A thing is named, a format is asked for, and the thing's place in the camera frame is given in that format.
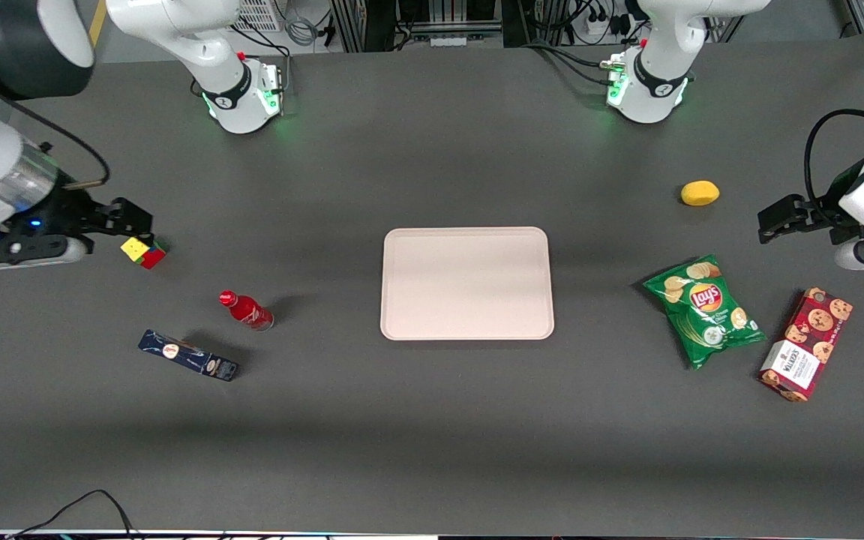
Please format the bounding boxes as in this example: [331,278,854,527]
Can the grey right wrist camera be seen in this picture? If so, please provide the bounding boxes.
[0,235,94,271]

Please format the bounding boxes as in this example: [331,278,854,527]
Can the beige plastic tray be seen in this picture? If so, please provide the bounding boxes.
[380,226,555,341]

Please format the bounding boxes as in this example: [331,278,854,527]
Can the green Lay's chips bag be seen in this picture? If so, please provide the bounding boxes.
[643,254,767,371]

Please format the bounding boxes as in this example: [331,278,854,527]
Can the red coke bottle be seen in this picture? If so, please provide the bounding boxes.
[219,290,275,332]

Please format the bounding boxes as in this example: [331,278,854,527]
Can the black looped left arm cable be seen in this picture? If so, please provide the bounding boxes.
[804,109,864,207]

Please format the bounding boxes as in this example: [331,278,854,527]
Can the black left arm base cables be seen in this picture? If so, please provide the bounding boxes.
[520,39,620,85]

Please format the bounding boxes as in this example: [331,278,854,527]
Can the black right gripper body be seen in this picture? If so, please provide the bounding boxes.
[0,187,122,242]

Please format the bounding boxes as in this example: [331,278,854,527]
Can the black right arm base cable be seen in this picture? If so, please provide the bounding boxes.
[231,26,292,97]

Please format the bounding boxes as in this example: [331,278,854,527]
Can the dark blue narrow box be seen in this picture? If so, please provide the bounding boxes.
[138,329,239,382]

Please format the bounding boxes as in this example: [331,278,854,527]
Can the red Walkers cookie box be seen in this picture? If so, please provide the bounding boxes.
[759,287,854,403]

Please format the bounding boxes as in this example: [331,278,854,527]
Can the multicolour rubik's cube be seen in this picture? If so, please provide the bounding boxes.
[120,235,169,270]

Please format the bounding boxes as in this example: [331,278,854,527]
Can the white vented box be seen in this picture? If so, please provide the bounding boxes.
[233,0,287,32]

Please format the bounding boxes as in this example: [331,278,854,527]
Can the white power strip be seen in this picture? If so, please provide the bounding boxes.
[586,0,632,38]

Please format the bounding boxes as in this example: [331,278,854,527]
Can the black cable at table edge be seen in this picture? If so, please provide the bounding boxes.
[4,489,137,540]

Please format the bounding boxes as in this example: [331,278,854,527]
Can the grey coiled cable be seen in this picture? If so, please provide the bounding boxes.
[282,0,324,47]

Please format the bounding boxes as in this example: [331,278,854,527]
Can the yellow lemon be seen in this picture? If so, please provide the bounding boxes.
[680,180,721,207]

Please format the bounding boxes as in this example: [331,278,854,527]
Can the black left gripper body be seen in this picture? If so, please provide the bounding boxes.
[799,196,864,245]

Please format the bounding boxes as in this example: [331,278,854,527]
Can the dark aluminium frame rack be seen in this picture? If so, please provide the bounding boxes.
[329,0,575,52]

